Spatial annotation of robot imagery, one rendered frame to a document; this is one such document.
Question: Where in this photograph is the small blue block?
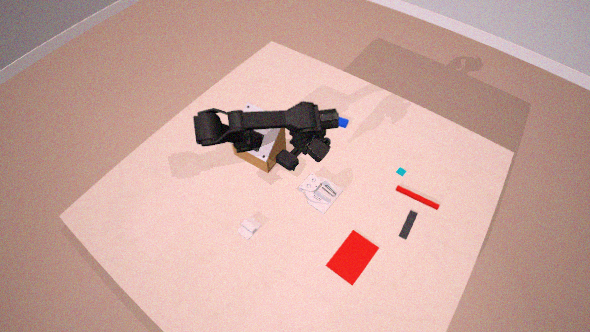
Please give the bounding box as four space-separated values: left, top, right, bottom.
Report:
339 116 349 128

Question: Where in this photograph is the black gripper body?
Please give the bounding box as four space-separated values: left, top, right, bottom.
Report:
276 130 327 171

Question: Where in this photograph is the red flat bar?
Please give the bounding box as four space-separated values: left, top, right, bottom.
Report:
396 186 440 210

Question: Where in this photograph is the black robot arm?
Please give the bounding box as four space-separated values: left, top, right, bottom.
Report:
193 102 340 162

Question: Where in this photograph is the red rectangular plate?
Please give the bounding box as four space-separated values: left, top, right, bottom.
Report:
325 230 379 286

